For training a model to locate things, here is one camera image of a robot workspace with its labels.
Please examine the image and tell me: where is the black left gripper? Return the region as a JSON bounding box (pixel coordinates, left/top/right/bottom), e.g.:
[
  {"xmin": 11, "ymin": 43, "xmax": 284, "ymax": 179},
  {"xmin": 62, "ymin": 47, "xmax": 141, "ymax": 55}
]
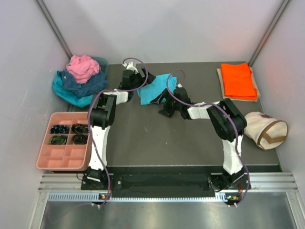
[{"xmin": 130, "ymin": 67, "xmax": 155, "ymax": 90}]

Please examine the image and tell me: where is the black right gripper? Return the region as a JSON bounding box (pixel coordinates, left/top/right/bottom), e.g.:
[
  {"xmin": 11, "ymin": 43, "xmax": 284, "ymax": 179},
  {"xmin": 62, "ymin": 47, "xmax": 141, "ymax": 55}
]
[{"xmin": 151, "ymin": 89, "xmax": 182, "ymax": 118}]

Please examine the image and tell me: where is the light blue t shirt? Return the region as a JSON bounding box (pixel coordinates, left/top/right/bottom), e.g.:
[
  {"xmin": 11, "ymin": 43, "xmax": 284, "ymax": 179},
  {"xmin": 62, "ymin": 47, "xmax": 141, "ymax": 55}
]
[{"xmin": 137, "ymin": 73, "xmax": 169, "ymax": 105}]

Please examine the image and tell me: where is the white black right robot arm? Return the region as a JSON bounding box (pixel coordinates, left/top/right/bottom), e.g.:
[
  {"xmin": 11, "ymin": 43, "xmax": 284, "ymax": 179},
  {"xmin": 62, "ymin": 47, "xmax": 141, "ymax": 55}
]
[{"xmin": 154, "ymin": 86, "xmax": 247, "ymax": 191}]

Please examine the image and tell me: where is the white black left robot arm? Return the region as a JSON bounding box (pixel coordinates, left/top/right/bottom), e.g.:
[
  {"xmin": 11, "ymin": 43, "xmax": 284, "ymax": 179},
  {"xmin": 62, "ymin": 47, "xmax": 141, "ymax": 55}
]
[{"xmin": 81, "ymin": 67, "xmax": 155, "ymax": 190}]

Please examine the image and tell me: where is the dark blue t shirt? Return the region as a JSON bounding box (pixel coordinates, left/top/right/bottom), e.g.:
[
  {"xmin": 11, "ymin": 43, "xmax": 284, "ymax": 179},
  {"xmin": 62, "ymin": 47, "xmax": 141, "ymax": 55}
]
[{"xmin": 59, "ymin": 71, "xmax": 108, "ymax": 98}]

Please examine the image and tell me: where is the teal plastic laundry bin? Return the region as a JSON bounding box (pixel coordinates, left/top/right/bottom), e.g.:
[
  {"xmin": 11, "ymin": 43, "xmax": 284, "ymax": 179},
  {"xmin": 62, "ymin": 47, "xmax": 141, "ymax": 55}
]
[{"xmin": 93, "ymin": 57, "xmax": 109, "ymax": 75}]

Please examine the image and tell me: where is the pink t shirt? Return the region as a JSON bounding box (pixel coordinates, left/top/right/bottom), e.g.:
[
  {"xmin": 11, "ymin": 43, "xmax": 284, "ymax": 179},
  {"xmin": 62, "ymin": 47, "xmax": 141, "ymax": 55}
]
[{"xmin": 66, "ymin": 55, "xmax": 100, "ymax": 84}]

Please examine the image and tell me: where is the teal t shirt in bin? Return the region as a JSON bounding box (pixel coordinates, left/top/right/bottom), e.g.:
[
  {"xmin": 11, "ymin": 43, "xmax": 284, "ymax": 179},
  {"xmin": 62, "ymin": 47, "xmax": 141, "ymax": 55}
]
[{"xmin": 52, "ymin": 71, "xmax": 93, "ymax": 108}]

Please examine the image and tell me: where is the folded orange t shirt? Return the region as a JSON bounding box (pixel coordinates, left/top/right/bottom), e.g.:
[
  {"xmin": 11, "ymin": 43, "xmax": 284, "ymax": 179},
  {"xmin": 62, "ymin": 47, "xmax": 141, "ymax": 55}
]
[{"xmin": 220, "ymin": 63, "xmax": 257, "ymax": 101}]

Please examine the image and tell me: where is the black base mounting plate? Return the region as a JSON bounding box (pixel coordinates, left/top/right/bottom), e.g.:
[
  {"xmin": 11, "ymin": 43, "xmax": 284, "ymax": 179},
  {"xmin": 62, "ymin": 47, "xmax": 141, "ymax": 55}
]
[{"xmin": 81, "ymin": 166, "xmax": 241, "ymax": 198}]

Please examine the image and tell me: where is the pink compartment tray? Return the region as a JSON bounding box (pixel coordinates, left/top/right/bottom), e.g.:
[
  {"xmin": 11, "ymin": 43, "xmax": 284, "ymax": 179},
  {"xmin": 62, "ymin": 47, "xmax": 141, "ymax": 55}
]
[{"xmin": 36, "ymin": 112, "xmax": 91, "ymax": 171}]

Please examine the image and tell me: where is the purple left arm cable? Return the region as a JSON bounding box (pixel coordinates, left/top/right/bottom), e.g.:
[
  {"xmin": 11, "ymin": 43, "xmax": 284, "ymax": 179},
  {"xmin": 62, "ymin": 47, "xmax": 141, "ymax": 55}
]
[{"xmin": 87, "ymin": 57, "xmax": 149, "ymax": 207}]

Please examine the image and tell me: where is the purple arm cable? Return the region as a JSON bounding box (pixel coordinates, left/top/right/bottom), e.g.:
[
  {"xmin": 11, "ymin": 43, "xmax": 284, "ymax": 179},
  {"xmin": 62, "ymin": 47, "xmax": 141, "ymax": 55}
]
[
  {"xmin": 166, "ymin": 69, "xmax": 251, "ymax": 207},
  {"xmin": 87, "ymin": 57, "xmax": 149, "ymax": 207}
]

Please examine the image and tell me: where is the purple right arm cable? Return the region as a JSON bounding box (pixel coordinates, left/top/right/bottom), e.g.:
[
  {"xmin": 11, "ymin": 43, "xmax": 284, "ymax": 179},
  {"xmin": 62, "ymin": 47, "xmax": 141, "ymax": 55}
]
[{"xmin": 166, "ymin": 69, "xmax": 251, "ymax": 207}]

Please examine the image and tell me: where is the dark hair tie blue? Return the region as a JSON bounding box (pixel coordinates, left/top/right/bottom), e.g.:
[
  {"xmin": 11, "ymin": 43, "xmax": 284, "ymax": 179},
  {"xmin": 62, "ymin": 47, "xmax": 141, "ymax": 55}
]
[{"xmin": 50, "ymin": 125, "xmax": 70, "ymax": 134}]

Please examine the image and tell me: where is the dark hair tie green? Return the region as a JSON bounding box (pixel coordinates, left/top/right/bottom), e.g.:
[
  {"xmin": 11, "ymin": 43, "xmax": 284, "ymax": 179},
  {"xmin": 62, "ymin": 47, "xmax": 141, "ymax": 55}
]
[{"xmin": 50, "ymin": 135, "xmax": 67, "ymax": 145}]

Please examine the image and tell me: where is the cream canvas drawstring bag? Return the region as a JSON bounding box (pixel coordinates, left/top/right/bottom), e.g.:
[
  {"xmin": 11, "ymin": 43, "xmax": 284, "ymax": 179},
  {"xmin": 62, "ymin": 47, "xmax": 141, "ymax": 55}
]
[{"xmin": 244, "ymin": 112, "xmax": 288, "ymax": 150}]

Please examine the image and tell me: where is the grey slotted cable duct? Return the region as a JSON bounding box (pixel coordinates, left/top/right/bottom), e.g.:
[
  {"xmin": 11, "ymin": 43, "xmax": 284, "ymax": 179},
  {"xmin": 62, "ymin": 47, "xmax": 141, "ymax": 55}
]
[{"xmin": 48, "ymin": 192, "xmax": 232, "ymax": 203}]

